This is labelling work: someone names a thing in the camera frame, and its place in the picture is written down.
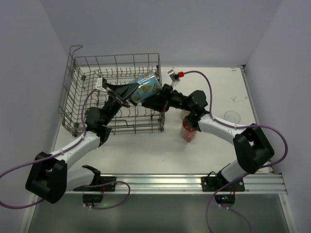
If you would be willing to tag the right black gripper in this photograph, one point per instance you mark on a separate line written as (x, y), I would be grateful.
(165, 94)

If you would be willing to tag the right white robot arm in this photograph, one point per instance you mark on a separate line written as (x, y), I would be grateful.
(251, 146)

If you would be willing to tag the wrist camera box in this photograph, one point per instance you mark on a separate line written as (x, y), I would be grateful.
(100, 85)
(174, 77)

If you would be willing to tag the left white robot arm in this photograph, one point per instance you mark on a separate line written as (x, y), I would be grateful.
(50, 175)

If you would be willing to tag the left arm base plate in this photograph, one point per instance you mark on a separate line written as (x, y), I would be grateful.
(94, 199)

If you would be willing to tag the blue printed cup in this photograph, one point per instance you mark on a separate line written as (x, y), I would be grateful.
(148, 86)

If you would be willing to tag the salmon pink mug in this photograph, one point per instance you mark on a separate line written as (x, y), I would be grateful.
(187, 132)

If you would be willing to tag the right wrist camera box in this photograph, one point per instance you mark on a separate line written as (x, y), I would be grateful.
(174, 77)

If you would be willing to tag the pale pink mug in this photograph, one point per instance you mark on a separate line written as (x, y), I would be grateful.
(183, 114)

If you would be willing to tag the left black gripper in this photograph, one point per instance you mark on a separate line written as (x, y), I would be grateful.
(114, 94)

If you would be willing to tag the aluminium mounting rail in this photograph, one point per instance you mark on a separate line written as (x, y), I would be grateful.
(191, 184)

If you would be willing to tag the grey wire dish rack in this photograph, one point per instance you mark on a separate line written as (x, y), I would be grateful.
(80, 79)

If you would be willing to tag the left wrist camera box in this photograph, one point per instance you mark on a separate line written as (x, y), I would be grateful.
(100, 85)

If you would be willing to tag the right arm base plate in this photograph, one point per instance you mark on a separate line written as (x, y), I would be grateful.
(227, 196)

